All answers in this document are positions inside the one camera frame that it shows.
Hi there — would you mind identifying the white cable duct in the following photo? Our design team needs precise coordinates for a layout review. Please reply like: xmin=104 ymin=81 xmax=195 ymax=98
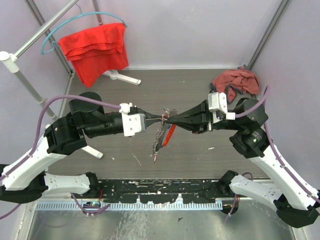
xmin=35 ymin=200 xmax=223 ymax=211

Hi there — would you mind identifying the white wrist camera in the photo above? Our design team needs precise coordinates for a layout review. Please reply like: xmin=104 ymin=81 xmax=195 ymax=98
xmin=208 ymin=92 xmax=236 ymax=124
xmin=119 ymin=102 xmax=147 ymax=137

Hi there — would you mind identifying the metal key organizer red handle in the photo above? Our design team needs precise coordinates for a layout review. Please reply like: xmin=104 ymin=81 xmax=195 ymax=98
xmin=147 ymin=108 xmax=178 ymax=163

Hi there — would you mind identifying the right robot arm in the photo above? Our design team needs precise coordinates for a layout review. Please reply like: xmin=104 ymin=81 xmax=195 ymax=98
xmin=167 ymin=97 xmax=320 ymax=228

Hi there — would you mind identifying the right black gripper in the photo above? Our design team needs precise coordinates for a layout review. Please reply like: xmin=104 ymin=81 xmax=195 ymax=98
xmin=165 ymin=98 xmax=244 ymax=134

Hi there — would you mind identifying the pink shirt grey trim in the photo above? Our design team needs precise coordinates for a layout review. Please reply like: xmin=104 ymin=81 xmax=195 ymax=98
xmin=209 ymin=66 xmax=261 ymax=104

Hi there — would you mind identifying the white clothes rack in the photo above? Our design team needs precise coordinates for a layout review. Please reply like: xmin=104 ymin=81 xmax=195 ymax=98
xmin=0 ymin=0 xmax=142 ymax=159

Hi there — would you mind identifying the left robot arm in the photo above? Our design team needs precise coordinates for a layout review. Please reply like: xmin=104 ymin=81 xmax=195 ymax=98
xmin=0 ymin=92 xmax=163 ymax=204

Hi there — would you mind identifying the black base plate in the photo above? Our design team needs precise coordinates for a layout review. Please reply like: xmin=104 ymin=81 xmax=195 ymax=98
xmin=100 ymin=179 xmax=234 ymax=204

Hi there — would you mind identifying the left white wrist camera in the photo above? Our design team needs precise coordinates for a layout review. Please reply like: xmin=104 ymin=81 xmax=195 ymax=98
xmin=119 ymin=102 xmax=147 ymax=137

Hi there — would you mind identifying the teal clothes hanger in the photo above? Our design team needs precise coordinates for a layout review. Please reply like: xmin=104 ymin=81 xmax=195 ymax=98
xmin=40 ymin=3 xmax=128 ymax=55

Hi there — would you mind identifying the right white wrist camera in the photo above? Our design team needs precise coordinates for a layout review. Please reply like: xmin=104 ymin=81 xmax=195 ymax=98
xmin=208 ymin=92 xmax=236 ymax=124

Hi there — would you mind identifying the red cloth on hanger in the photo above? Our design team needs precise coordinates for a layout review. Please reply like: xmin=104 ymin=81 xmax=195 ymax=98
xmin=58 ymin=23 xmax=129 ymax=88

